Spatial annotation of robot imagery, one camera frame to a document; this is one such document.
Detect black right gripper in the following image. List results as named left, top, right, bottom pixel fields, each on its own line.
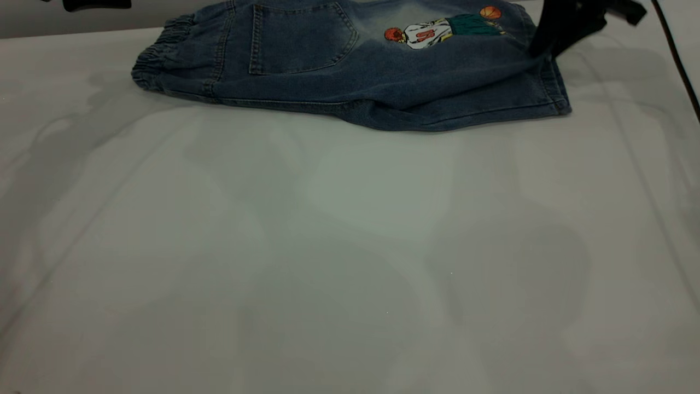
left=527, top=0, right=648, bottom=59

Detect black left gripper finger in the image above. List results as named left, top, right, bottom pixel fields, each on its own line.
left=62, top=0, right=132, bottom=12

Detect blue denim shorts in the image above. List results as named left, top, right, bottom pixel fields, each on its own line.
left=131, top=0, right=572, bottom=132

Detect long black cable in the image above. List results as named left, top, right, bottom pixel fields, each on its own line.
left=651, top=0, right=700, bottom=125

